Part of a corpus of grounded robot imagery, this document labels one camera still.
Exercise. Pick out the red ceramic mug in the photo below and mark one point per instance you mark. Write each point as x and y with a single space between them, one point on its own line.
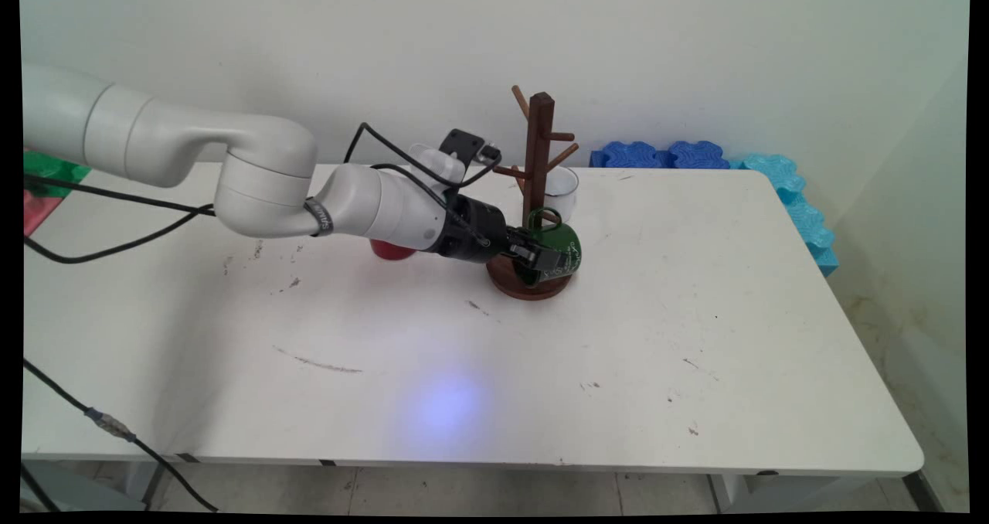
390 250

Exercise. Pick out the small cyan foam block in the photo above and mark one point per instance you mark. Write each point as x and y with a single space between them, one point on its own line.
827 261

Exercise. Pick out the large cyan foam block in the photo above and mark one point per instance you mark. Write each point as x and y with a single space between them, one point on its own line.
773 172

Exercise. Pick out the dark blue foam block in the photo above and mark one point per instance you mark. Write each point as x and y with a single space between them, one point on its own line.
630 155
698 155

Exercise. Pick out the white ribbed wrist mount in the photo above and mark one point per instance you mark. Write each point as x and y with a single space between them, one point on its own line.
433 165

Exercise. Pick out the wooden mug tree stand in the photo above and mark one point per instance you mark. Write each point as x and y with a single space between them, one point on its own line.
538 153

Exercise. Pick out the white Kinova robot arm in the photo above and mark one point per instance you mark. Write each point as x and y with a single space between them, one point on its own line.
263 176

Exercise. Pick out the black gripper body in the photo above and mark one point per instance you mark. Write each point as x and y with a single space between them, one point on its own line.
473 230

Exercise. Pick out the clear glass cup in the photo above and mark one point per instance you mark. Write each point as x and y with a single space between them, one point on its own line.
566 192

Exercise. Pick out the grey table leg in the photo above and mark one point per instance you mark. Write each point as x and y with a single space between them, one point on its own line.
85 487

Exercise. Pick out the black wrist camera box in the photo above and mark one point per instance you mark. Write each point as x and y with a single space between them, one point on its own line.
462 145

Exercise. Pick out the green ceramic mug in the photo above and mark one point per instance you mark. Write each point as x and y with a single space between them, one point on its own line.
568 239

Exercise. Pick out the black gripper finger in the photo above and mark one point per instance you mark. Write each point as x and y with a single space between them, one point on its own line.
545 260
521 234

